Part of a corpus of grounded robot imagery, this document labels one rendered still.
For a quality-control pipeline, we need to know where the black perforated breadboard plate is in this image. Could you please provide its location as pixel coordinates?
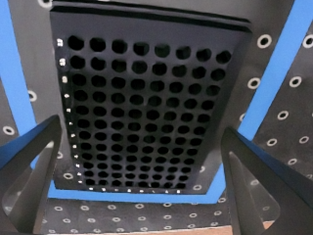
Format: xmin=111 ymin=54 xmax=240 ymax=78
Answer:
xmin=0 ymin=0 xmax=313 ymax=235

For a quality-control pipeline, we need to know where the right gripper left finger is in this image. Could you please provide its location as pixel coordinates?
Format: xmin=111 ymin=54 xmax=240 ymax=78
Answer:
xmin=0 ymin=115 xmax=63 ymax=234

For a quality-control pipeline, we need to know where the black well plate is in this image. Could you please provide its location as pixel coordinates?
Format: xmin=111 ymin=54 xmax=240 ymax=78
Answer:
xmin=50 ymin=0 xmax=253 ymax=196

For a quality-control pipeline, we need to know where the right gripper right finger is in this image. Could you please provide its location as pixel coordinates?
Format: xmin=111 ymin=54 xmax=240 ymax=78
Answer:
xmin=220 ymin=126 xmax=313 ymax=235

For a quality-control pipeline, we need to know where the blue tape outline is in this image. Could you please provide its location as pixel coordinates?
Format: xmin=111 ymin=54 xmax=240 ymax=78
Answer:
xmin=0 ymin=0 xmax=313 ymax=203

